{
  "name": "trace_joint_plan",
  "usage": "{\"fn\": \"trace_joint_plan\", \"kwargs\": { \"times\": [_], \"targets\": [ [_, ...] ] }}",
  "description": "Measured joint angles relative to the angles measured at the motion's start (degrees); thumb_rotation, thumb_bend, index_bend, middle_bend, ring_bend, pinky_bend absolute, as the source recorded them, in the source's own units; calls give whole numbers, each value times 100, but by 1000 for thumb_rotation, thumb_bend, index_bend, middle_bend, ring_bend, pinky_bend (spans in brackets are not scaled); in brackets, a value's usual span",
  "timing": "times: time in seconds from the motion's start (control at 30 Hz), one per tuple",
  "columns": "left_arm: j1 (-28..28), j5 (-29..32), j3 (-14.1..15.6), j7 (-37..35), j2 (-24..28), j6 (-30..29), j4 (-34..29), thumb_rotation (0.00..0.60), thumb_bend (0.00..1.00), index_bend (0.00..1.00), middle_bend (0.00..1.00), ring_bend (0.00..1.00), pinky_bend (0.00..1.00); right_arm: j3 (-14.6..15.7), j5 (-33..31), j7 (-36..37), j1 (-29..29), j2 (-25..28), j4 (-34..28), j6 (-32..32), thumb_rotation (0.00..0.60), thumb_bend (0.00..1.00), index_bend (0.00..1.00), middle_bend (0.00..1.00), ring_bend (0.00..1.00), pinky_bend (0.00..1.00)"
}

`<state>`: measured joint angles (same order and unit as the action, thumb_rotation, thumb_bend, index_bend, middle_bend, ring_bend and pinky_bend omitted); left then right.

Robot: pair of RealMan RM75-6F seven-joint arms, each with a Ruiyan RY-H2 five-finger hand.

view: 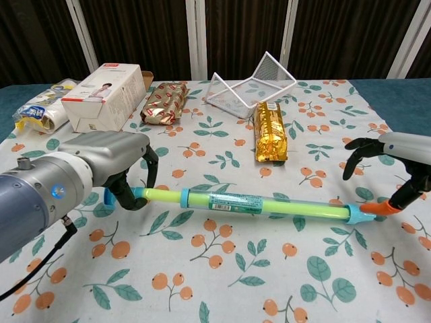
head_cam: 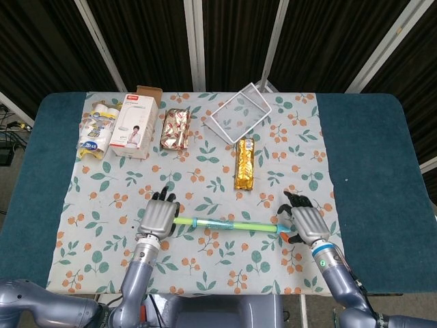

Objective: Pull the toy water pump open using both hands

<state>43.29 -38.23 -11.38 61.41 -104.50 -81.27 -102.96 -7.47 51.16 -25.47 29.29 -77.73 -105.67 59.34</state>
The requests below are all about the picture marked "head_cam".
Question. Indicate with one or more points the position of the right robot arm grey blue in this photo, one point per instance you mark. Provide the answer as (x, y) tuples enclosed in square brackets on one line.
[(341, 283)]

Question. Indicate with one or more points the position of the black box on floor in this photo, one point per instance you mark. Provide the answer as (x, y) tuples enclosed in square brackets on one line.
[(6, 153)]

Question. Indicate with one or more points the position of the white desk lamp box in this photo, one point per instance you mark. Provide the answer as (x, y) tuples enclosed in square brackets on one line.
[(133, 126)]

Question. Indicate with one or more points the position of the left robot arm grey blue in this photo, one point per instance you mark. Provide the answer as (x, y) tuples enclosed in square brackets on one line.
[(138, 280)]

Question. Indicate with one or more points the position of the teal telescopic stick toy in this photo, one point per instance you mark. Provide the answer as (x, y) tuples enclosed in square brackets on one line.
[(239, 225)]

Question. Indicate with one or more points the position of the plastic pack of white rolls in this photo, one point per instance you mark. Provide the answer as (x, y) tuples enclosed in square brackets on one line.
[(95, 130)]

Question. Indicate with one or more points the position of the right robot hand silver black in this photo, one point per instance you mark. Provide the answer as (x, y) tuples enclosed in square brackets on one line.
[(310, 225)]

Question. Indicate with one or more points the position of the white metal frame post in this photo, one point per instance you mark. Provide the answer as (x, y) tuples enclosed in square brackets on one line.
[(17, 110), (101, 44), (430, 165), (384, 44), (196, 44), (277, 34)]

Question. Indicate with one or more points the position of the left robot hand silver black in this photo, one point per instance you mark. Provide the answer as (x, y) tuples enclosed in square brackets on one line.
[(158, 218)]

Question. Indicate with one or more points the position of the teal felt table cover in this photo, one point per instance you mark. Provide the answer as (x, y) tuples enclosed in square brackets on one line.
[(368, 136)]

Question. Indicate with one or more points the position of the white table leg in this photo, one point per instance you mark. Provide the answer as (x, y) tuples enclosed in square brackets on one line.
[(303, 311)]

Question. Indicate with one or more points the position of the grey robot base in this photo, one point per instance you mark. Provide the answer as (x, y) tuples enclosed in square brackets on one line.
[(222, 312)]

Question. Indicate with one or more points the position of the gold red foil snack pack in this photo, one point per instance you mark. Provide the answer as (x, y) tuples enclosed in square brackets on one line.
[(175, 130)]

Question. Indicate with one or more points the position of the long gold foil snack pack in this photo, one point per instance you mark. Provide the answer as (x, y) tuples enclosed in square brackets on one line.
[(244, 167)]

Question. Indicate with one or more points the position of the floral leaf print tablecloth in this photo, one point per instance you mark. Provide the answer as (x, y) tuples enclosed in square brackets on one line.
[(205, 266)]

